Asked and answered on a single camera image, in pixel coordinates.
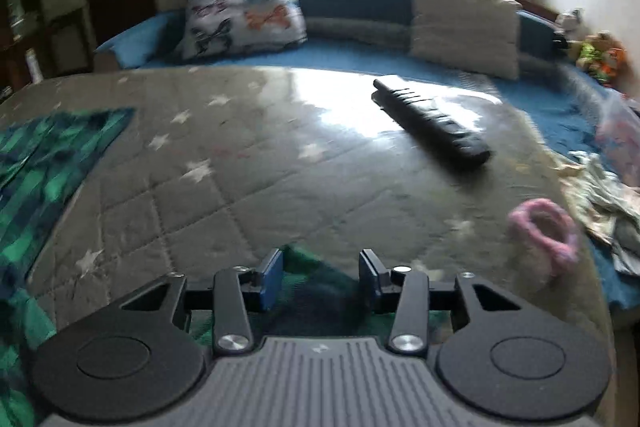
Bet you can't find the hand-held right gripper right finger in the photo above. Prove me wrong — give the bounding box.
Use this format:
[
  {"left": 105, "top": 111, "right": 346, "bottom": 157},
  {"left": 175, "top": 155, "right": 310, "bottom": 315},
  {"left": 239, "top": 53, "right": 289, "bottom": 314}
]
[{"left": 359, "top": 248, "right": 526, "bottom": 354}]

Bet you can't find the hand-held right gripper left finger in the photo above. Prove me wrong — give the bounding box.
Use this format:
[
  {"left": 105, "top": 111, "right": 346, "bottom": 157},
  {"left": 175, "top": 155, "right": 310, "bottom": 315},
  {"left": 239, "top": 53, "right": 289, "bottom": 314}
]
[{"left": 120, "top": 248, "right": 285, "bottom": 355}]

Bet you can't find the green plaid cloth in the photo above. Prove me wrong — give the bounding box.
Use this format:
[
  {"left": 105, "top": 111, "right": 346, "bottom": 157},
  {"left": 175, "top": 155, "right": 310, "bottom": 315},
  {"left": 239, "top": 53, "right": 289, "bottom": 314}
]
[{"left": 0, "top": 107, "right": 451, "bottom": 427}]

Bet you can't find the pile of light clothes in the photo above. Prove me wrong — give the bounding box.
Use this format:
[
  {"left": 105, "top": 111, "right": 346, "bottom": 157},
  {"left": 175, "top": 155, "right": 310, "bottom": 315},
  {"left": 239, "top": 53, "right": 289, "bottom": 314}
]
[{"left": 560, "top": 149, "right": 640, "bottom": 278}]

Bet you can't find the black remote control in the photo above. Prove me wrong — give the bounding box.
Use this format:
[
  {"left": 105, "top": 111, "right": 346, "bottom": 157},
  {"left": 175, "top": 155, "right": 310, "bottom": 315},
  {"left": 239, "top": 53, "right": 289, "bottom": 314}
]
[{"left": 371, "top": 77, "right": 492, "bottom": 168}]

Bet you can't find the pink fluffy scrunchie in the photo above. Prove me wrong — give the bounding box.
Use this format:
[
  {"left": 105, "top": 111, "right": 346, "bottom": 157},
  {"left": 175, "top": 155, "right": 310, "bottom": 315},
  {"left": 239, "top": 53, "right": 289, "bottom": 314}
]
[{"left": 507, "top": 198, "right": 581, "bottom": 275}]

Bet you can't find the butterfly print pillow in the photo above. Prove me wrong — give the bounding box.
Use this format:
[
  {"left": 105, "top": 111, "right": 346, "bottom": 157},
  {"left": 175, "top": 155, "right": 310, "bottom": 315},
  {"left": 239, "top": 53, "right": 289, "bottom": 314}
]
[{"left": 181, "top": 0, "right": 308, "bottom": 60}]

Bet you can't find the beige ribbed cushion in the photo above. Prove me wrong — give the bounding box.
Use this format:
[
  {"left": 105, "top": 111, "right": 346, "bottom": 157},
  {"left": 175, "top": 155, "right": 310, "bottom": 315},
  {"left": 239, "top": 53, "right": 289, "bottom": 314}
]
[{"left": 409, "top": 0, "right": 523, "bottom": 80}]

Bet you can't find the blue sofa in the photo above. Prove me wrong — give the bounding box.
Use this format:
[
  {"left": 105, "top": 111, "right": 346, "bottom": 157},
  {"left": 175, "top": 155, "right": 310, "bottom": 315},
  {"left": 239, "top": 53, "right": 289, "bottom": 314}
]
[{"left": 92, "top": 0, "right": 640, "bottom": 308}]

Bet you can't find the pink plastic bag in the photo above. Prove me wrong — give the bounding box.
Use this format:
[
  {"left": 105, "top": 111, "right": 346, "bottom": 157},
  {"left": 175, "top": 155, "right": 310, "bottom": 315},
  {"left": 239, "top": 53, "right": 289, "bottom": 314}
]
[{"left": 595, "top": 94, "right": 640, "bottom": 188}]

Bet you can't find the orange green stuffed toy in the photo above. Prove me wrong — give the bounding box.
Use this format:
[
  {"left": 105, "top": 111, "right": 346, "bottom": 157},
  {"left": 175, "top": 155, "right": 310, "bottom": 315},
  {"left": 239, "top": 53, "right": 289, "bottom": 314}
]
[{"left": 575, "top": 32, "right": 629, "bottom": 86}]

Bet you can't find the white stuffed toy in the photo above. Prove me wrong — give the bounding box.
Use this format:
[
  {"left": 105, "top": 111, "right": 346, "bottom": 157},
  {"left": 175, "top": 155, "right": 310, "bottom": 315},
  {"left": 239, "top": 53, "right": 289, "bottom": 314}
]
[{"left": 554, "top": 8, "right": 587, "bottom": 50}]

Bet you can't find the dark wooden cabinet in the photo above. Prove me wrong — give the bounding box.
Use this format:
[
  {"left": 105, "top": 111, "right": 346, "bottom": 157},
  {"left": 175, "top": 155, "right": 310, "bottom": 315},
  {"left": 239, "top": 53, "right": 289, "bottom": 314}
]
[{"left": 0, "top": 0, "right": 58, "bottom": 95}]

